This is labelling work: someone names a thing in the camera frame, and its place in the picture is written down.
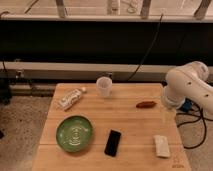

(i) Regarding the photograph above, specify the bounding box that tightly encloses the black floor cable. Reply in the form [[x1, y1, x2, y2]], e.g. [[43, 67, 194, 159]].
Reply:
[[175, 101, 213, 150]]

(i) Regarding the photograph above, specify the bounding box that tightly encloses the blue connector block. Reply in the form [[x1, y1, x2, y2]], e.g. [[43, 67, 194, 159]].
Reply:
[[180, 99, 192, 112]]

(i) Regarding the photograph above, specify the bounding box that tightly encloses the clear plastic cup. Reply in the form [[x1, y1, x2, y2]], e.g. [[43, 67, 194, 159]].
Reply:
[[96, 77, 112, 97]]

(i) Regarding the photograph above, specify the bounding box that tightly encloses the black smartphone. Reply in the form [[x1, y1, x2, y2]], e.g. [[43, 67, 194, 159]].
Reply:
[[104, 130, 121, 157]]

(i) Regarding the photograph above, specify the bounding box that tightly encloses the black hanging cable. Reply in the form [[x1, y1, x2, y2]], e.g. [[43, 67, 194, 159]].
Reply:
[[125, 13, 165, 83]]

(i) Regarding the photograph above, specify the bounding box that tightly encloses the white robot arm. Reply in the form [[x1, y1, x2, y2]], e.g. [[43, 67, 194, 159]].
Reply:
[[161, 61, 213, 115]]

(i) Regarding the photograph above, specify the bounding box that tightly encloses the green ceramic bowl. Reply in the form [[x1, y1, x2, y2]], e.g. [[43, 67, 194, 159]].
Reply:
[[56, 115, 93, 153]]

